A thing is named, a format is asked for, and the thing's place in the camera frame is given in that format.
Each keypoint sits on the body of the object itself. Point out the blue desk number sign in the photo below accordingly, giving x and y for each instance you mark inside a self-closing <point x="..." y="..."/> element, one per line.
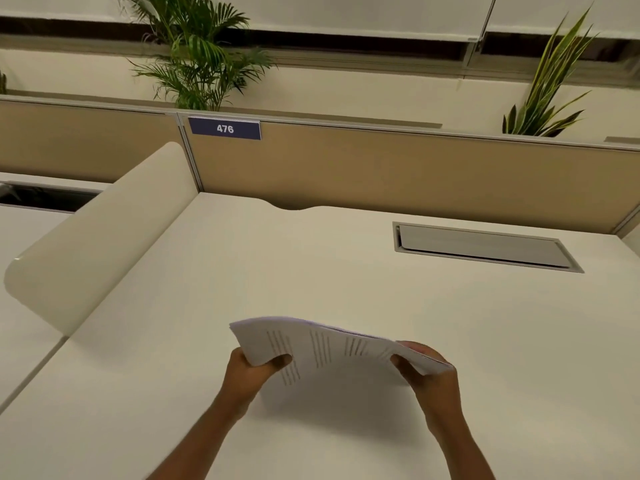
<point x="225" y="128"/>

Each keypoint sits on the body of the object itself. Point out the white roller window blind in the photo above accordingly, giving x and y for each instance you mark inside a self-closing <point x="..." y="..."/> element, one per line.
<point x="565" y="14"/>
<point x="240" y="14"/>

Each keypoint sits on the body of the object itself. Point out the person's right forearm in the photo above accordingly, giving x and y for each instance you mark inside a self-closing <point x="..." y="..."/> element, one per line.
<point x="462" y="449"/>

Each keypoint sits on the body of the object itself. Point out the person's left thumb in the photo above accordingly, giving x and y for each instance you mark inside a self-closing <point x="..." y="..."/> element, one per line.
<point x="278" y="364"/>

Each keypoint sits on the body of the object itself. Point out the person's left hand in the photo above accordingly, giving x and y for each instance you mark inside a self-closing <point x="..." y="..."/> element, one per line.
<point x="243" y="379"/>

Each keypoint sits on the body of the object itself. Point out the person's left forearm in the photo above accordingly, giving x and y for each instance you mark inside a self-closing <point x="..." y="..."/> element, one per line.
<point x="195" y="442"/>

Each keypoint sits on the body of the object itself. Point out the stack of printed white papers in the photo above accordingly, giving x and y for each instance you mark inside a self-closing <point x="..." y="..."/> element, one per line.
<point x="330" y="352"/>

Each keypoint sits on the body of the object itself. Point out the green palm plant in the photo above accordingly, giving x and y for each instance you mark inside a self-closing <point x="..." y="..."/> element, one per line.
<point x="197" y="54"/>

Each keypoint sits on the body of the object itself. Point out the white curved desk divider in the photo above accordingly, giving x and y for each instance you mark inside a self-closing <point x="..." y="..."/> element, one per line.
<point x="100" y="239"/>

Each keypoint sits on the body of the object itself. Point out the beige partition panel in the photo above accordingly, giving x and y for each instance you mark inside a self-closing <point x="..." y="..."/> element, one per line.
<point x="85" y="139"/>
<point x="410" y="177"/>

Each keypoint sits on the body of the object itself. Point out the person's right thumb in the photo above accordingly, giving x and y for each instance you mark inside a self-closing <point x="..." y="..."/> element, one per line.
<point x="407" y="369"/>

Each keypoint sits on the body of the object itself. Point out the person's right hand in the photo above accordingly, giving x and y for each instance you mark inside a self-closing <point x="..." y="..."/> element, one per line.
<point x="434" y="389"/>

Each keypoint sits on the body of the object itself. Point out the striped snake plant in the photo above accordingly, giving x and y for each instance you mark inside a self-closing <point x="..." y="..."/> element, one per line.
<point x="550" y="89"/>

